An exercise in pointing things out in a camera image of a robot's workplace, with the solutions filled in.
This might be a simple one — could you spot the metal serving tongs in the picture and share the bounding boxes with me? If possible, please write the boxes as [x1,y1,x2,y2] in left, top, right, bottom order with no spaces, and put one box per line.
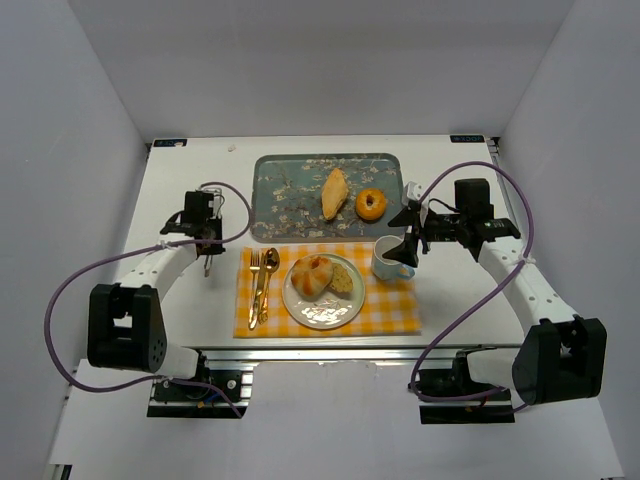
[201,186,225,278]

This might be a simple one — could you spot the brown seeded bread slice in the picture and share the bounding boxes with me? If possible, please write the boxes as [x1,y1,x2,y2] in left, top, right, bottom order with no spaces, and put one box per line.
[329,262,353,293]

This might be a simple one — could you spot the round twisted bread roll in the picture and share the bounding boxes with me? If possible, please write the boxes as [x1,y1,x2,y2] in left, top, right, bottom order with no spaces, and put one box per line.
[291,255,333,298]

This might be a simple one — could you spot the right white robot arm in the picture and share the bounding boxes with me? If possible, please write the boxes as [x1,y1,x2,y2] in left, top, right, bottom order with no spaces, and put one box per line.
[384,179,607,405]

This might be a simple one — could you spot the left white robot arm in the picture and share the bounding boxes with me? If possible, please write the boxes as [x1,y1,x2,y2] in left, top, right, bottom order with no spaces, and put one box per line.
[87,188,224,379]

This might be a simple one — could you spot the long pale bread loaf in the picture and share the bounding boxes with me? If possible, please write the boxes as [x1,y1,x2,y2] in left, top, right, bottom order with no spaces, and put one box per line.
[321,168,349,221]

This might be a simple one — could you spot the white and blue cup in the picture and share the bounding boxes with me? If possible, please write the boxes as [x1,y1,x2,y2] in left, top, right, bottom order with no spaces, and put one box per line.
[371,235,415,281]

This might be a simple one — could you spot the gold fork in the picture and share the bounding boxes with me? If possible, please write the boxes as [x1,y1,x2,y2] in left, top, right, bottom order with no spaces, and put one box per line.
[248,249,261,330]

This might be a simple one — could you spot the yellow checkered placemat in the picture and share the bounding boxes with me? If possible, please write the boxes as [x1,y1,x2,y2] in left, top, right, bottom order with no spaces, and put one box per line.
[234,243,421,338]

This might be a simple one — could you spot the gold knife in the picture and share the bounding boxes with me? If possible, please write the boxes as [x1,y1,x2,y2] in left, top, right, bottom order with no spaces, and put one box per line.
[251,252,266,325]

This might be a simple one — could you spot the gold spoon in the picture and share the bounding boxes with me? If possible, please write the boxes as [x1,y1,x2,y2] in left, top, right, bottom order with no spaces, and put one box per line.
[257,248,280,324]

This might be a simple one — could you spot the left blue corner label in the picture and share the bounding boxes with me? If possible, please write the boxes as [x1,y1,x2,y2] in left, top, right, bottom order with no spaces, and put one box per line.
[153,138,187,148]

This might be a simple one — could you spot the blue corner label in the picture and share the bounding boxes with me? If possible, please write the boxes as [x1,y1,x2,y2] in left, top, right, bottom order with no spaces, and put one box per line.
[153,138,187,148]
[449,134,485,143]

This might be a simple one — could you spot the blue floral tray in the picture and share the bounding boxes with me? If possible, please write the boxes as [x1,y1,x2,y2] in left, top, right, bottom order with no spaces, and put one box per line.
[250,153,404,244]

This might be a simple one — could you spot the right blue corner label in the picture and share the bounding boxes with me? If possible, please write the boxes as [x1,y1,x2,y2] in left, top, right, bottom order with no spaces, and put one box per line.
[449,134,485,143]

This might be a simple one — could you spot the white and green plate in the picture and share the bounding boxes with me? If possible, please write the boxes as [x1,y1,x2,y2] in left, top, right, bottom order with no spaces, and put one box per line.
[282,253,366,331]

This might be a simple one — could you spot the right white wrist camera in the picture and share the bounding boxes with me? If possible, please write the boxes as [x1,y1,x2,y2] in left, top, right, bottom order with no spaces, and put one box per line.
[402,181,425,216]

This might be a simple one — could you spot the orange ring donut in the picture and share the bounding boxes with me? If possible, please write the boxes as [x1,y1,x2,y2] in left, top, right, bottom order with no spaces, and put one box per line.
[355,188,387,221]

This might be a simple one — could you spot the aluminium front rail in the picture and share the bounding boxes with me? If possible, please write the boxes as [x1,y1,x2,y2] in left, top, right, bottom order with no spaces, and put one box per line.
[94,344,521,374]

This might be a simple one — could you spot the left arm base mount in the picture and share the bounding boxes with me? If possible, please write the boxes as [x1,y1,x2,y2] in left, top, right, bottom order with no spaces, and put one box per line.
[147,361,254,419]

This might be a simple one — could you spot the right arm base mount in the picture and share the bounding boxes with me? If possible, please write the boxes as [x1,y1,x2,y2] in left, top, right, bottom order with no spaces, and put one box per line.
[415,348,515,425]

